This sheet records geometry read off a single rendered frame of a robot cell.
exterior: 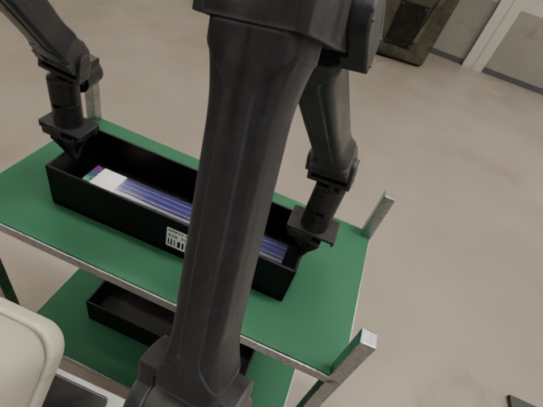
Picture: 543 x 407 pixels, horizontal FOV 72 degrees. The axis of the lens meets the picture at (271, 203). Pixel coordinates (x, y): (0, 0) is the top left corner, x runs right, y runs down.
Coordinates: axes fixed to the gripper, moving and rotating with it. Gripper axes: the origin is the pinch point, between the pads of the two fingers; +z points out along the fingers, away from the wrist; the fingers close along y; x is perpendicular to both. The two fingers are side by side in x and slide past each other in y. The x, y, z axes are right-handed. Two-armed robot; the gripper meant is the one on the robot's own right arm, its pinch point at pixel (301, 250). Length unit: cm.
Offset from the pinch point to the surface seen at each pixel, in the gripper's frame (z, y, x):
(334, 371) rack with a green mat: 6.0, -13.8, 19.8
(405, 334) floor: 106, -73, -67
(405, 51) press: 98, -48, -491
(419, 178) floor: 109, -80, -221
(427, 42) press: 80, -69, -495
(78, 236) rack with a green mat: 8.1, 46.1, 13.7
